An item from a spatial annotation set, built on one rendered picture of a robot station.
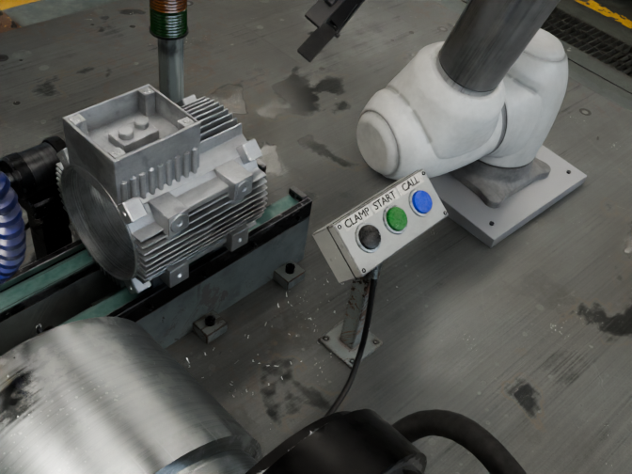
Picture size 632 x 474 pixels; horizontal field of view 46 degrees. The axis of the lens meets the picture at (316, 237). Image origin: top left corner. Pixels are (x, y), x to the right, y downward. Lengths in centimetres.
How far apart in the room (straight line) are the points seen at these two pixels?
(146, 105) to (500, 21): 46
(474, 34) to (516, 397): 51
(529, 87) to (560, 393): 48
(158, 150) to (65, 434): 38
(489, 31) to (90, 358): 67
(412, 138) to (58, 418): 69
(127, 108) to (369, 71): 84
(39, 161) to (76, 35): 76
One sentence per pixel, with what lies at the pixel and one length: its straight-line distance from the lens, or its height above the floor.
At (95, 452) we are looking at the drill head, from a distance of 59.
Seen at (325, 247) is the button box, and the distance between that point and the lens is 89.
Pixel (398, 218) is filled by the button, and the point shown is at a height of 107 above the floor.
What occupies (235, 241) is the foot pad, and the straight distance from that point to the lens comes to 99.
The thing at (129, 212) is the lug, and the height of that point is 108.
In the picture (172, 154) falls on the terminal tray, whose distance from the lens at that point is 89.
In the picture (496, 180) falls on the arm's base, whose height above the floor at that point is 85.
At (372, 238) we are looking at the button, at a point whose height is 107.
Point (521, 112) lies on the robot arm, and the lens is 126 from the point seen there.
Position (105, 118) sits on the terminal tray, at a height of 112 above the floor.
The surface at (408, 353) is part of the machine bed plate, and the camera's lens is 112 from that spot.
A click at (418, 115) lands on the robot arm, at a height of 105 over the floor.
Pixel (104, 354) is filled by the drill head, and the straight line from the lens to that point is 64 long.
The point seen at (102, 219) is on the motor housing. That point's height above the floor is 96.
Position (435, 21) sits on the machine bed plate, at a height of 80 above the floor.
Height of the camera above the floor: 167
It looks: 44 degrees down
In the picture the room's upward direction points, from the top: 9 degrees clockwise
